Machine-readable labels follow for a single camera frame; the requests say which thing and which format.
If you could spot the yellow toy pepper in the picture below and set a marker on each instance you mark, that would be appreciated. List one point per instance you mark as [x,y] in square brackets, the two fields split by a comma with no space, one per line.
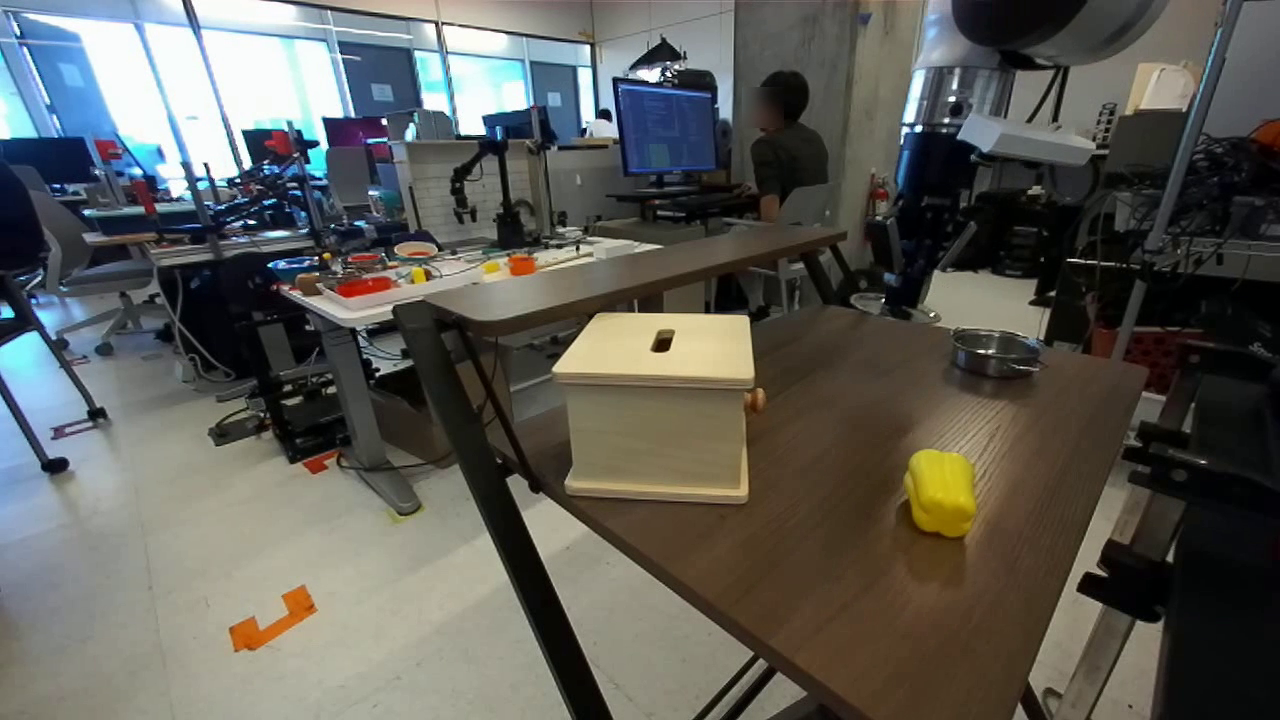
[943,494]

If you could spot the small black robot arm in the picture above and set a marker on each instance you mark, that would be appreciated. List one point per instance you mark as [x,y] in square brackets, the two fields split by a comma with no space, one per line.
[511,216]

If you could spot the wooden box with red side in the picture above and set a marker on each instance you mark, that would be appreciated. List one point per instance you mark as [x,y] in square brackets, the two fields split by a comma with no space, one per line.
[658,407]

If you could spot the computer monitor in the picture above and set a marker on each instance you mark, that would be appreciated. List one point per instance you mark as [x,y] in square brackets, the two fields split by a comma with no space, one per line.
[667,131]

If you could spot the seated person dark shirt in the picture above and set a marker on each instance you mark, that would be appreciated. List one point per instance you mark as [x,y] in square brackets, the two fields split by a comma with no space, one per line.
[787,155]

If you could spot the long dark side table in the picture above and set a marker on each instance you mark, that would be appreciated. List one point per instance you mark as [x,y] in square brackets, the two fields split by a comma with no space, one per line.
[454,318]

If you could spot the white lab table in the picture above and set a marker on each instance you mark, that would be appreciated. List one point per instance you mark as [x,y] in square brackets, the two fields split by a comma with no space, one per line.
[344,320]

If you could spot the black office chair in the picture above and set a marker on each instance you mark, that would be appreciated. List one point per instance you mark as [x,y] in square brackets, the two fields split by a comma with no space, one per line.
[21,272]

